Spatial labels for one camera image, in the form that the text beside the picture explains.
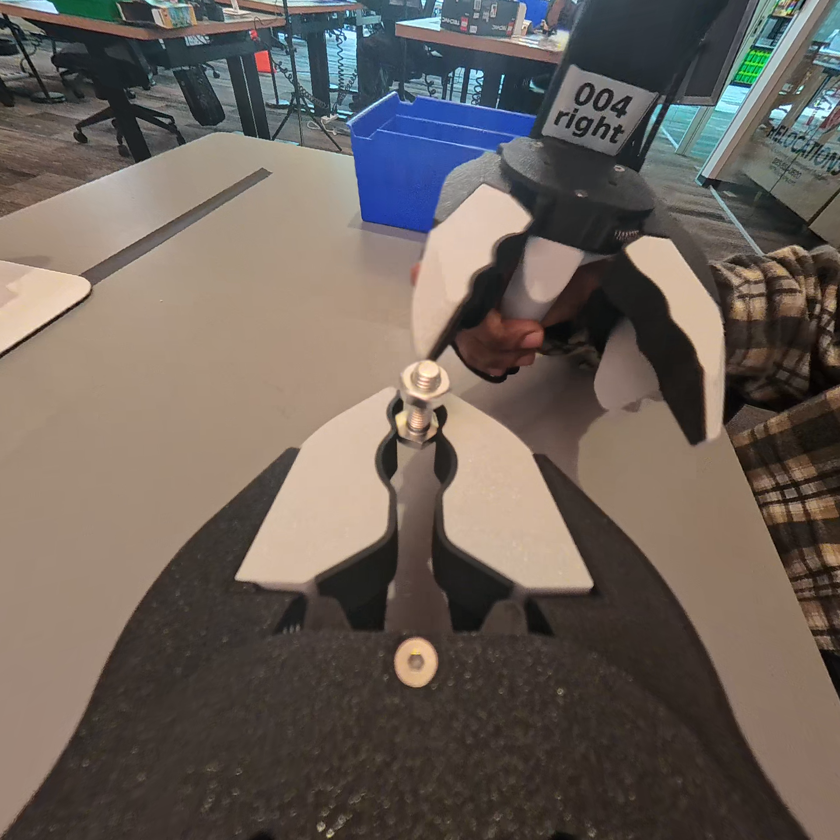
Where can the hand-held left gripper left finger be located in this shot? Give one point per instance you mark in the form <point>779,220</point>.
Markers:
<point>321,499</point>

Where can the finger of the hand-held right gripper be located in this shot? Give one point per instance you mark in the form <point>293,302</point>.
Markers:
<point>689,308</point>
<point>453,262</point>

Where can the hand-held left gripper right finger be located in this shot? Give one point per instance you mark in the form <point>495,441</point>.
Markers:
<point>512,512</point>

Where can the blue plastic bin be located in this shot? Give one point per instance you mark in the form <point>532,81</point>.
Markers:
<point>420,177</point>

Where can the silver hex bolt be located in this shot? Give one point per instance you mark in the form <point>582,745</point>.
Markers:
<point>418,417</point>

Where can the silver hex nut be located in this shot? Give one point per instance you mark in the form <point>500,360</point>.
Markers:
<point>410,384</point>

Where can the person's right forearm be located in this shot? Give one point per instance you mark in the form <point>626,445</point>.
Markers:
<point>774,315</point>

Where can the person's right hand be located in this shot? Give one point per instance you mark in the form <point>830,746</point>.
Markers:
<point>505,342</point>

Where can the wooden desk with black legs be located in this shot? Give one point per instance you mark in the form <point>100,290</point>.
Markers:
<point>295,8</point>
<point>216,26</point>
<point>472,43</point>

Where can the black cardboard box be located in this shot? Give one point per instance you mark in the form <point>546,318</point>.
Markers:
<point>479,16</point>

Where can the person's plaid shirt torso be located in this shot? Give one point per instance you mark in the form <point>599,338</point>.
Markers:
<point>800,512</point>

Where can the black tripod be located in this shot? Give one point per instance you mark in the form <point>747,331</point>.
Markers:
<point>293,85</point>

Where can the black hanging bag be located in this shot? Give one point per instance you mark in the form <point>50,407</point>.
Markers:
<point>200,98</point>

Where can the wooden document stand white base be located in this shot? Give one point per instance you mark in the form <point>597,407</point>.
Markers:
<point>33,302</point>

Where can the colourful printed box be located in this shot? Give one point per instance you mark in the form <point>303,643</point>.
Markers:
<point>161,14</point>

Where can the black office chair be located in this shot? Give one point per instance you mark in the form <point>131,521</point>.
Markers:
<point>111,72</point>

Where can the green box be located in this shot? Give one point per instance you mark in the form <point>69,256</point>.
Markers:
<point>88,6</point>

